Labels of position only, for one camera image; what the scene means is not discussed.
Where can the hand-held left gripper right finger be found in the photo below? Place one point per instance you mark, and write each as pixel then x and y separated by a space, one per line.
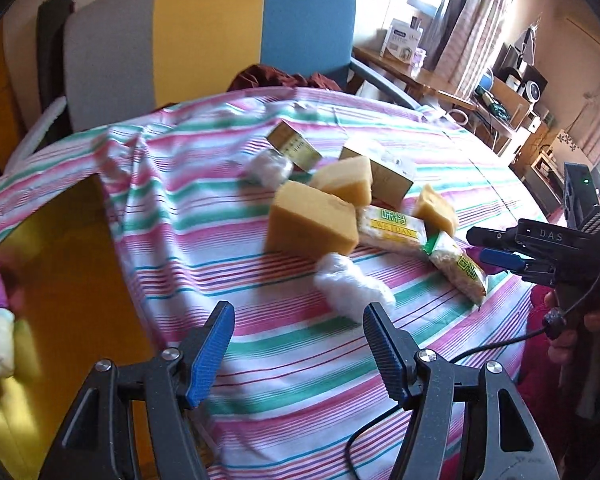
pixel 384 355

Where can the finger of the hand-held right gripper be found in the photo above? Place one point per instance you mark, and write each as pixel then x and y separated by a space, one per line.
pixel 500 258
pixel 490 236

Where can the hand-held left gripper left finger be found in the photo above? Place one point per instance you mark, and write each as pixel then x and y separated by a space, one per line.
pixel 211 355

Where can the green yellow snack packet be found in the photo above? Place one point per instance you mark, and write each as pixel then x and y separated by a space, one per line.
pixel 392 227
pixel 460 265

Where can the small yellow sponge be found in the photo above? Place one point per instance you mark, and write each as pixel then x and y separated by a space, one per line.
pixel 432 210

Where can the striped tablecloth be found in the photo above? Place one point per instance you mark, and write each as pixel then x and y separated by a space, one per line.
pixel 280 360

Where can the white cotton wad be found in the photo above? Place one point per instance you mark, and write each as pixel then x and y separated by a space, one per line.
pixel 267 166
pixel 347 280

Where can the wooden cabinet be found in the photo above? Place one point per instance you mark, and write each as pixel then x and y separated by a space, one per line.
pixel 545 160

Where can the white shelf unit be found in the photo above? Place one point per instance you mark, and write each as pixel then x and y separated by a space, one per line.
pixel 502 135

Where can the gold and white carton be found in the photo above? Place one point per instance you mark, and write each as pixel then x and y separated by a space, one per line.
pixel 387 180

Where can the red blanket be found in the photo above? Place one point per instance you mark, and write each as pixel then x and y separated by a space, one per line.
pixel 542 375

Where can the cardboard box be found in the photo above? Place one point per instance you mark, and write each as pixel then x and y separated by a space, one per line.
pixel 510 100

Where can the yellow sponge wedge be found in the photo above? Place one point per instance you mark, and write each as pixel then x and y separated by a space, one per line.
pixel 347 180

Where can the large yellow sponge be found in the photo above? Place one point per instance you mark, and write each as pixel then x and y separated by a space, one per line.
pixel 305 220

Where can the black and white speaker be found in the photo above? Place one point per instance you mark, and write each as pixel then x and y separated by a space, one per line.
pixel 530 82

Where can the wooden side desk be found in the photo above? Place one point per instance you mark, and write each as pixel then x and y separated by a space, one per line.
pixel 420 77

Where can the purple bottle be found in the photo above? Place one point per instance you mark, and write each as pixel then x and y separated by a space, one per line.
pixel 420 58

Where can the striped curtain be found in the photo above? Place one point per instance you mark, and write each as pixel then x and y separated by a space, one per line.
pixel 475 35

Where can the white printed carton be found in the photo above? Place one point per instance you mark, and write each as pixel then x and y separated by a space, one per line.
pixel 397 42

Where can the dark red cloth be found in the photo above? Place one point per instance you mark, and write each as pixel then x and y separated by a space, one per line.
pixel 280 80

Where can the grey yellow blue chair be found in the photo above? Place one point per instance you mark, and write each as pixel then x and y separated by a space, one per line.
pixel 205 35

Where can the black chair back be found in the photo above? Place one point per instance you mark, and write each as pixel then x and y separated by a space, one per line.
pixel 52 50

